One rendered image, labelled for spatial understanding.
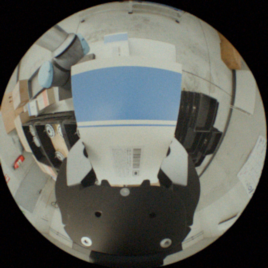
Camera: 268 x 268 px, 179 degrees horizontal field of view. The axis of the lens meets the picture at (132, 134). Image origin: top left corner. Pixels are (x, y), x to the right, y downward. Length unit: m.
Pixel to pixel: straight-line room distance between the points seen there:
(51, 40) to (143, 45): 0.47
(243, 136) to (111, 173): 2.73
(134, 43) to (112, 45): 0.16
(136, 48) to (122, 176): 0.61
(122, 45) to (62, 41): 0.28
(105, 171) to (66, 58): 0.39
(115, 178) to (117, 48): 0.51
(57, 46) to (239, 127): 2.96
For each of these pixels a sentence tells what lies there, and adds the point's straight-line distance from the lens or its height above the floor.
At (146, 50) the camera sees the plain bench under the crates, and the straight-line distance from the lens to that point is 0.60.
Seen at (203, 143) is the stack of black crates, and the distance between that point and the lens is 1.40.
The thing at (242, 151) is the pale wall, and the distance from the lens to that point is 2.76.
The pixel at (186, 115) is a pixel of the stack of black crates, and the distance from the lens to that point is 1.08.
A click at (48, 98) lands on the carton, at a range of 0.73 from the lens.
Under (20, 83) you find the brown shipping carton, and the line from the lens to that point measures 1.10.
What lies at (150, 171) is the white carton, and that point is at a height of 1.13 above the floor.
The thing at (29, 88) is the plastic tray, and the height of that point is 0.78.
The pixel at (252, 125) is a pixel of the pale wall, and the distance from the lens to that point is 2.67.
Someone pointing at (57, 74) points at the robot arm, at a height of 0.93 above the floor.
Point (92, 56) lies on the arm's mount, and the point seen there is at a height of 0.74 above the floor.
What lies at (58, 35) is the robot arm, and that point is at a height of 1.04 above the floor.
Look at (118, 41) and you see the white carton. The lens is 0.52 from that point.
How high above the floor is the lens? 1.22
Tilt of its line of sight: 61 degrees down
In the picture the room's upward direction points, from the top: 176 degrees clockwise
